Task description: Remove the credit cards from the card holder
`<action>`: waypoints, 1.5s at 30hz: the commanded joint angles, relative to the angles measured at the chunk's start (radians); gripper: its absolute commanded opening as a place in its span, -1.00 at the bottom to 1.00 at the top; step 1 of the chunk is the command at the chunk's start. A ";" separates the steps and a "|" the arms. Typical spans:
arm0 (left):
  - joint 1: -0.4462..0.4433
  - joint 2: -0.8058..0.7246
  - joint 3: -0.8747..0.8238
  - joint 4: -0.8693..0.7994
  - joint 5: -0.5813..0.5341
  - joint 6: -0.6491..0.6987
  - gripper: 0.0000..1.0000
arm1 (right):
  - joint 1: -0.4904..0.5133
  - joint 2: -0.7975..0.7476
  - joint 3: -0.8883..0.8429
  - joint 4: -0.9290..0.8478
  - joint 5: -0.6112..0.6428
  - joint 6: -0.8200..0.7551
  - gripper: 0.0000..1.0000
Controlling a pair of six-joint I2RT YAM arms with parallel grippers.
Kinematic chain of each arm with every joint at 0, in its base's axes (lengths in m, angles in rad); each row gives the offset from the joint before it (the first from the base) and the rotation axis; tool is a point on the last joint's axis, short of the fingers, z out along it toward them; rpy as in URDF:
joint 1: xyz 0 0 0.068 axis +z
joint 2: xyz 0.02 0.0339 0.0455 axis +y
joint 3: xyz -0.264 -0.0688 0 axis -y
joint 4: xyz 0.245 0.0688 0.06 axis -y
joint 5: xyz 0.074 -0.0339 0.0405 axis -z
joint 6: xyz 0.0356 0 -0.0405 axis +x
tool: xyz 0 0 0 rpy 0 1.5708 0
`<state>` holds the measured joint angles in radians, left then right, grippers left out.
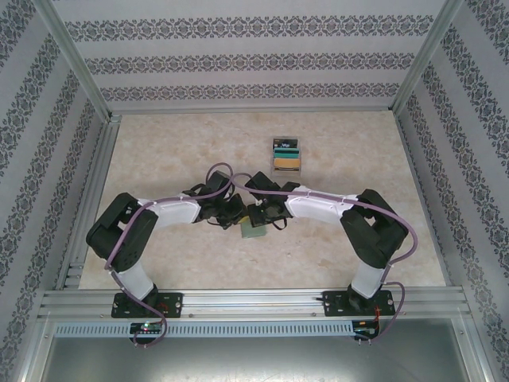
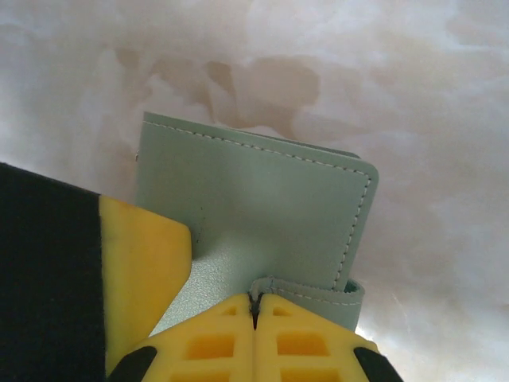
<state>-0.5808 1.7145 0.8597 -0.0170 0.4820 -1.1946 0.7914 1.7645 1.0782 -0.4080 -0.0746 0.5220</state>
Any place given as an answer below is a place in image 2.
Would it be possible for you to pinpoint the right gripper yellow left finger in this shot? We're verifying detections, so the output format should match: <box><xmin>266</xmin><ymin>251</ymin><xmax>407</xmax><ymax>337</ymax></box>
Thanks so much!
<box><xmin>105</xmin><ymin>293</ymin><xmax>256</xmax><ymax>382</ymax></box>

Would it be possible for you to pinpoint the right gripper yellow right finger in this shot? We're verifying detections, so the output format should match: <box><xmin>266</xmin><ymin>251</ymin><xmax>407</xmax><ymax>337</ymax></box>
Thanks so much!
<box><xmin>253</xmin><ymin>292</ymin><xmax>403</xmax><ymax>382</ymax></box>

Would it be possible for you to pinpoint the mint green card holder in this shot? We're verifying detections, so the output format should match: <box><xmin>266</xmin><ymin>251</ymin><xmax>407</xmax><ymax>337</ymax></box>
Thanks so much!
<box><xmin>134</xmin><ymin>111</ymin><xmax>379</xmax><ymax>339</ymax></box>

